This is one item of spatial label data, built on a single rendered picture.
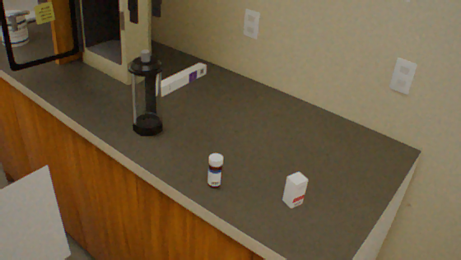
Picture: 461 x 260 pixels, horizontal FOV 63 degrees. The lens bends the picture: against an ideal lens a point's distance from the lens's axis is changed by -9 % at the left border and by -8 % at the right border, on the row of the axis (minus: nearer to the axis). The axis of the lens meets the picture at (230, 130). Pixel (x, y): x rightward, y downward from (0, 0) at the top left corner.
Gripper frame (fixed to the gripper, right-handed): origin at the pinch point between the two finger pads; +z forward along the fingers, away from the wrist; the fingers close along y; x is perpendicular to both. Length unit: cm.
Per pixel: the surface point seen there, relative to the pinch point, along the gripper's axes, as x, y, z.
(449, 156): 84, -58, 39
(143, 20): -28.6, -23.0, 15.3
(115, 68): -36, -14, 35
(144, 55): 0.9, 1.3, 13.3
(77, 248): -51, 12, 134
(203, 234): 36, 12, 53
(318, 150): 47, -29, 39
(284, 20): 12, -58, 12
